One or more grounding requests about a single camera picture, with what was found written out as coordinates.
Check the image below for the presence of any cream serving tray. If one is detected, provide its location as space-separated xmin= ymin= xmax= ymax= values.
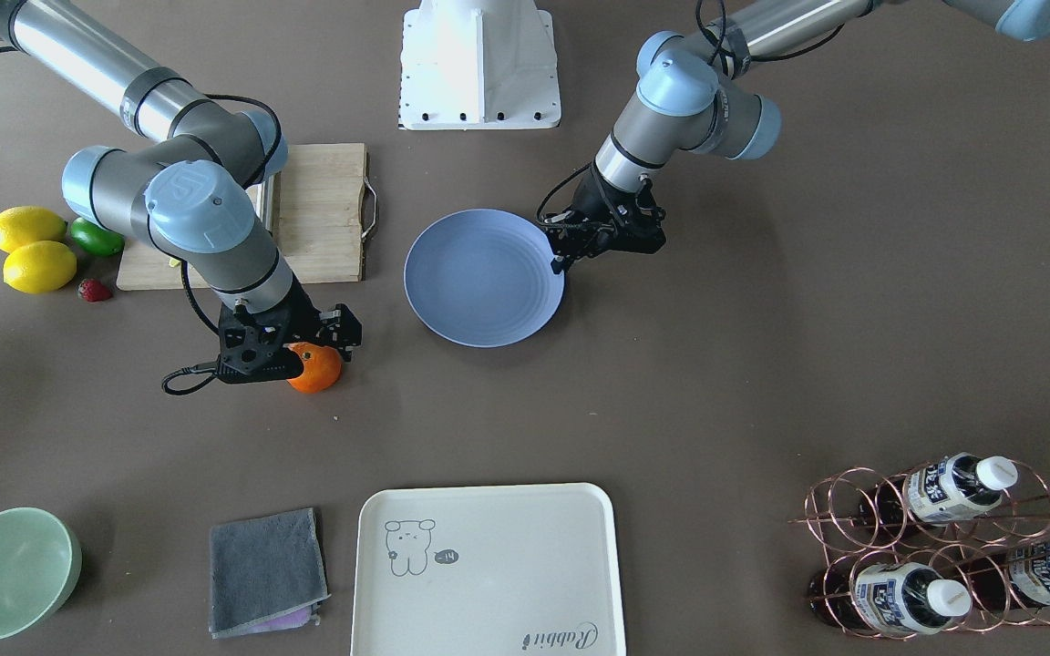
xmin=351 ymin=483 xmax=628 ymax=655

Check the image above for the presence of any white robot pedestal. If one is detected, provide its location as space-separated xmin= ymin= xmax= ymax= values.
xmin=397 ymin=1 xmax=562 ymax=130

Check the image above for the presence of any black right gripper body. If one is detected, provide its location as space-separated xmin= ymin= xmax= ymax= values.
xmin=216 ymin=282 xmax=345 ymax=384

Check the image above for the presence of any grey folded cloth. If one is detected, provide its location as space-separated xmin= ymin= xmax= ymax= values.
xmin=209 ymin=507 xmax=330 ymax=640

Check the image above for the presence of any orange mandarin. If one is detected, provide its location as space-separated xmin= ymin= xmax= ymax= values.
xmin=286 ymin=342 xmax=343 ymax=394

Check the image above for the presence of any copper wire bottle rack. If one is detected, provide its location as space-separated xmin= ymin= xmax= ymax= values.
xmin=800 ymin=456 xmax=1050 ymax=641

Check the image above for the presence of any green bowl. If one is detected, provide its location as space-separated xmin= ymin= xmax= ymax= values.
xmin=0 ymin=507 xmax=82 ymax=640

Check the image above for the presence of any red strawberry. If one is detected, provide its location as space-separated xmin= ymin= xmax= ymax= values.
xmin=77 ymin=278 xmax=114 ymax=303

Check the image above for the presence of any blue round plate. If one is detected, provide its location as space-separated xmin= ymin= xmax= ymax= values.
xmin=403 ymin=209 xmax=566 ymax=348

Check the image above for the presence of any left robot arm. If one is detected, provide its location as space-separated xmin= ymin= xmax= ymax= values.
xmin=536 ymin=1 xmax=883 ymax=275

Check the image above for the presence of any wooden cutting board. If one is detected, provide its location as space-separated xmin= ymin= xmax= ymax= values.
xmin=116 ymin=142 xmax=379 ymax=292

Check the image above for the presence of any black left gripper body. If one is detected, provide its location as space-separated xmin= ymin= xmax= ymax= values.
xmin=538 ymin=163 xmax=666 ymax=258

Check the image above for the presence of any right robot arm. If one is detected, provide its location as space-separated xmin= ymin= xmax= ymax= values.
xmin=0 ymin=1 xmax=362 ymax=384

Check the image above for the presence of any dark drink bottle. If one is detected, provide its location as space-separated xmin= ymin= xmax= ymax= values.
xmin=851 ymin=453 xmax=1019 ymax=538
xmin=809 ymin=563 xmax=973 ymax=638
xmin=962 ymin=539 xmax=1050 ymax=611

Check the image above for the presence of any green lime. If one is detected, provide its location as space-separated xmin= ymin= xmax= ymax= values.
xmin=69 ymin=217 xmax=125 ymax=258

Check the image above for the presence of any yellow lemon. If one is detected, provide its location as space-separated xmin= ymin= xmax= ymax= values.
xmin=0 ymin=205 xmax=67 ymax=253
xmin=3 ymin=241 xmax=78 ymax=294

